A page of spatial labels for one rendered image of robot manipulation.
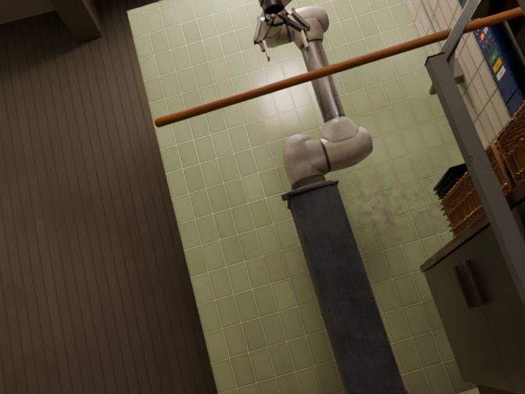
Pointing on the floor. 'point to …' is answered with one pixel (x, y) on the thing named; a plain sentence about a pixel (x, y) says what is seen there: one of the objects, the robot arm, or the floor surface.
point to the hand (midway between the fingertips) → (287, 51)
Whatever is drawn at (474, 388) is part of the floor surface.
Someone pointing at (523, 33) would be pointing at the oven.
